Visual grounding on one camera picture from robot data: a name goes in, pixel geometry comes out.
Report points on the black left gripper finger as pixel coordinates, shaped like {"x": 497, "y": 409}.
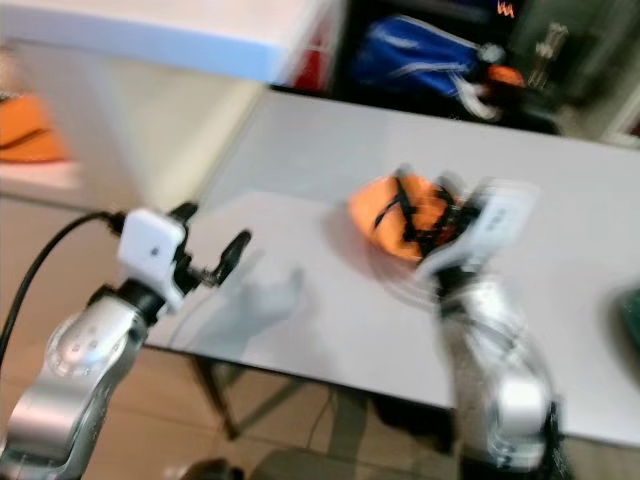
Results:
{"x": 233, "y": 252}
{"x": 184, "y": 211}

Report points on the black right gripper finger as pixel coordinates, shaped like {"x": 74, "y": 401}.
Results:
{"x": 401, "y": 206}
{"x": 441, "y": 214}

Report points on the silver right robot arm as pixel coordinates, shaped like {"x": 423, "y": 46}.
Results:
{"x": 510, "y": 385}

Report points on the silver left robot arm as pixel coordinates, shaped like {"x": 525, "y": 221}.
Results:
{"x": 72, "y": 372}

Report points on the dark table leg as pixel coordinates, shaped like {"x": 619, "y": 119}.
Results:
{"x": 222, "y": 395}

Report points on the blue bag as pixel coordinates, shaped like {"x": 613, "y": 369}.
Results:
{"x": 420, "y": 55}

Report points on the small orange item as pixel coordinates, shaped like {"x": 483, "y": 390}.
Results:
{"x": 506, "y": 75}

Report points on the stacked orange plates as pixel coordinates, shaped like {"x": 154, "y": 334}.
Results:
{"x": 24, "y": 130}

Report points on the white counter slab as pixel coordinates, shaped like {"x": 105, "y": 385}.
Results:
{"x": 160, "y": 32}

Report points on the dark green object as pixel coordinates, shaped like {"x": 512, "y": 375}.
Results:
{"x": 632, "y": 320}

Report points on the silver metal fixture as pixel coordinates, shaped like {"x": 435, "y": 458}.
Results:
{"x": 550, "y": 46}

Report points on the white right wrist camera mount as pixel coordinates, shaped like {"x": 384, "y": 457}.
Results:
{"x": 500, "y": 222}

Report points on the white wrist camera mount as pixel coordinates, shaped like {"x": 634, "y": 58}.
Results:
{"x": 150, "y": 248}
{"x": 500, "y": 222}

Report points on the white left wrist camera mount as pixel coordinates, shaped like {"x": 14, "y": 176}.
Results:
{"x": 150, "y": 248}

